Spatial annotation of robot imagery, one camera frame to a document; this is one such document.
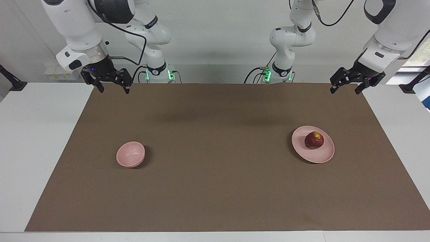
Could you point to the light blue background object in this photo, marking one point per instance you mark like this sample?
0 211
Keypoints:
425 97

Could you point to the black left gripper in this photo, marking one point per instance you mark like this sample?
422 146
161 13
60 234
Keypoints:
361 72

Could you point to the black clamp stand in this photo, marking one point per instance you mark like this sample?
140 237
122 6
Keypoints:
408 88
15 85

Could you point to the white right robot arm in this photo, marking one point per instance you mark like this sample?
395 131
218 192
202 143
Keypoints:
74 23

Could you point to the pink bowl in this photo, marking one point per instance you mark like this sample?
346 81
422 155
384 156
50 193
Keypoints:
130 154

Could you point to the brown table mat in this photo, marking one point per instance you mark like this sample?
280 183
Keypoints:
215 174

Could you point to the pink plate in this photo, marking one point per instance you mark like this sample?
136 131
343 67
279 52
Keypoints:
315 155

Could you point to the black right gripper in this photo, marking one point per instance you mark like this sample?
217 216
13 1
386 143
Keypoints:
102 70

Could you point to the red apple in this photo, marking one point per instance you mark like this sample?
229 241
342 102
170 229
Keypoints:
314 140

